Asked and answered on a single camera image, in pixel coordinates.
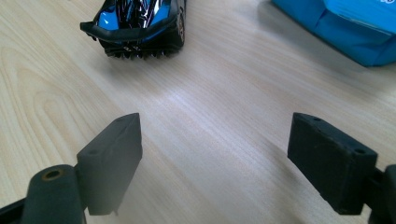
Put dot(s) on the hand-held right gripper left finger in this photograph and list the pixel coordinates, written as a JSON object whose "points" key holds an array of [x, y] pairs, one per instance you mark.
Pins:
{"points": [[109, 168]]}

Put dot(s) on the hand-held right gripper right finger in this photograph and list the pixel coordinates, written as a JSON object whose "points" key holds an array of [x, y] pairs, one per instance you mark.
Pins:
{"points": [[336, 165]]}

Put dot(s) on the blue wet wipes pack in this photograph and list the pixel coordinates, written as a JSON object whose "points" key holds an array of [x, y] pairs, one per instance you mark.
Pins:
{"points": [[351, 34]]}

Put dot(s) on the blue toy car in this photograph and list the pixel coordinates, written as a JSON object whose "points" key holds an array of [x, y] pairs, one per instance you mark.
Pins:
{"points": [[137, 34]]}

